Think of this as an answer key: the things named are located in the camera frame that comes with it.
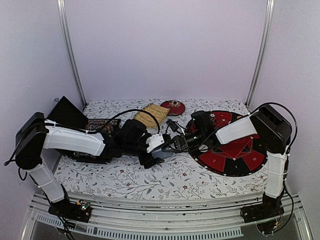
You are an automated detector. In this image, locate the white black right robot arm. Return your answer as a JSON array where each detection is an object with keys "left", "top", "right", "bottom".
[{"left": 165, "top": 104, "right": 293, "bottom": 218}]

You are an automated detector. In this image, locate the aluminium frame post right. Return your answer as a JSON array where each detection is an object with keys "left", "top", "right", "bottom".
[{"left": 245, "top": 0, "right": 275, "bottom": 108}]

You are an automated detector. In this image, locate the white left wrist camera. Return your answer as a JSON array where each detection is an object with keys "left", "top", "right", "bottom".
[{"left": 145, "top": 133, "right": 168, "bottom": 153}]

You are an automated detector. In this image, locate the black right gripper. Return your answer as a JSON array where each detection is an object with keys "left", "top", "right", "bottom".
[{"left": 162, "top": 129, "right": 205, "bottom": 154}]

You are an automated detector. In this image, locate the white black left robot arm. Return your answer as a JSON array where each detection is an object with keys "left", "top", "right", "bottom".
[{"left": 12, "top": 112, "right": 165, "bottom": 217}]

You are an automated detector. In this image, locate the red white poker chip stack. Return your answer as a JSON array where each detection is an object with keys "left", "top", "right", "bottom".
[{"left": 209, "top": 113, "right": 216, "bottom": 122}]

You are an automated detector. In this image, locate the white dealer button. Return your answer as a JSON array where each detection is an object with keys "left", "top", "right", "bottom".
[{"left": 198, "top": 145, "right": 209, "bottom": 153}]

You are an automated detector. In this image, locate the black poker set case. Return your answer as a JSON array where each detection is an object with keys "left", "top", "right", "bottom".
[{"left": 43, "top": 96, "right": 121, "bottom": 163}]

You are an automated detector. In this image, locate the woven bamboo tray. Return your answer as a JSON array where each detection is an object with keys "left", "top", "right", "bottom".
[{"left": 133, "top": 103, "right": 170, "bottom": 129}]

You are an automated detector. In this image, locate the round red black poker mat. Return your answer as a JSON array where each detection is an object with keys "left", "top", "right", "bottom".
[{"left": 186, "top": 110, "right": 267, "bottom": 177}]

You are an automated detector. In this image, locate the red floral round plate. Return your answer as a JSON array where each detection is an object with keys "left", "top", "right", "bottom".
[{"left": 160, "top": 100, "right": 186, "bottom": 116}]

